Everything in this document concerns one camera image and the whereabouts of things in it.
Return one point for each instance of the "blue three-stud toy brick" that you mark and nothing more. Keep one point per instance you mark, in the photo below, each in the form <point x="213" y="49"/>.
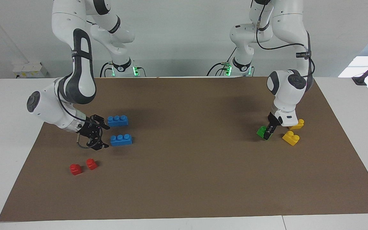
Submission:
<point x="117" y="120"/>
<point x="121" y="140"/>

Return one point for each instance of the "yellow two-stud toy brick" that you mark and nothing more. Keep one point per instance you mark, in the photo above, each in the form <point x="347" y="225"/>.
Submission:
<point x="299" y="124"/>
<point x="291" y="138"/>

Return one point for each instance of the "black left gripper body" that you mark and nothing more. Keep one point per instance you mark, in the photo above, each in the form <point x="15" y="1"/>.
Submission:
<point x="275" y="118"/>

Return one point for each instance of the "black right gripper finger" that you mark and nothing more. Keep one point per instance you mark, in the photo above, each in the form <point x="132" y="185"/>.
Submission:
<point x="97" y="144"/>
<point x="99" y="120"/>

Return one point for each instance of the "white wall socket box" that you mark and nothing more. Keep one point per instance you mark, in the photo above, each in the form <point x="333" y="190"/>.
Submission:
<point x="30" y="71"/>

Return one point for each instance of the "brown paper table mat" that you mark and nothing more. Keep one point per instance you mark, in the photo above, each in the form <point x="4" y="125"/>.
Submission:
<point x="187" y="179"/>

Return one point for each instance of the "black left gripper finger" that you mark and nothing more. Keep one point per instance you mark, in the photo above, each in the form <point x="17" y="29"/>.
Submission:
<point x="275" y="127"/>
<point x="269" y="132"/>

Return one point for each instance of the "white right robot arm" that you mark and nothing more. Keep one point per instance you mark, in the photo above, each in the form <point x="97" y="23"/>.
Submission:
<point x="48" y="108"/>

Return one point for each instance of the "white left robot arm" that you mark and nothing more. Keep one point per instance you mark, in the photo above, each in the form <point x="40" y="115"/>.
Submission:
<point x="286" y="89"/>

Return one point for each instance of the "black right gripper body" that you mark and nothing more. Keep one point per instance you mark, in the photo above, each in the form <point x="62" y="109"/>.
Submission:
<point x="88" y="130"/>

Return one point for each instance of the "bright white panel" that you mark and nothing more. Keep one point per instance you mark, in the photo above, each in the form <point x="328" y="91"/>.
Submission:
<point x="356" y="68"/>

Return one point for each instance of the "green two-stud toy brick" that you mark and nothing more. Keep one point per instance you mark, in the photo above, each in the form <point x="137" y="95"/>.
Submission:
<point x="261" y="131"/>

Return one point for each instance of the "red single-stud toy brick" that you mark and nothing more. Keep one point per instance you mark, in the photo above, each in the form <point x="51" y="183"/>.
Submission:
<point x="75" y="169"/>
<point x="91" y="164"/>

